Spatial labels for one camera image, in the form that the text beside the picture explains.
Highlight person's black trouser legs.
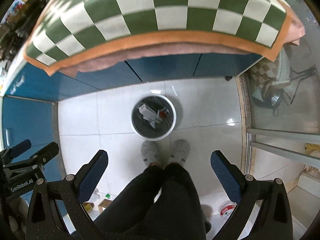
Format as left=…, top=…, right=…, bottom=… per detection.
left=94, top=163, right=206, bottom=239

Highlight white round trash bin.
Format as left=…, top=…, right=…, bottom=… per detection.
left=131, top=94, right=177, bottom=141

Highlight grey slipper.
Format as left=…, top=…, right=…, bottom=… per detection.
left=140, top=141, right=159, bottom=167
left=169, top=140, right=190, bottom=166

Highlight pink white long box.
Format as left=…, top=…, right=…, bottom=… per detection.
left=138, top=104, right=163, bottom=124

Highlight grey right slipper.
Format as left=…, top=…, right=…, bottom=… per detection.
left=169, top=140, right=190, bottom=166

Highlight grey left slipper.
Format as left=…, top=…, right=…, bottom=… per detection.
left=140, top=141, right=159, bottom=167

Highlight black gas stove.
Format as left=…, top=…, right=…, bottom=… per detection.
left=1, top=0, right=47, bottom=61

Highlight green checkered table mat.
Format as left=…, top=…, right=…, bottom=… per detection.
left=24, top=0, right=305, bottom=76

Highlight blue kitchen cabinet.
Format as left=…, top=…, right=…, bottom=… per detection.
left=1, top=52, right=264, bottom=183

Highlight small cardboard box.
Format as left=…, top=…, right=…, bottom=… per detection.
left=98, top=199, right=112, bottom=209

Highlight red wrapper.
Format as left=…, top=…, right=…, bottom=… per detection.
left=159, top=111, right=167, bottom=118

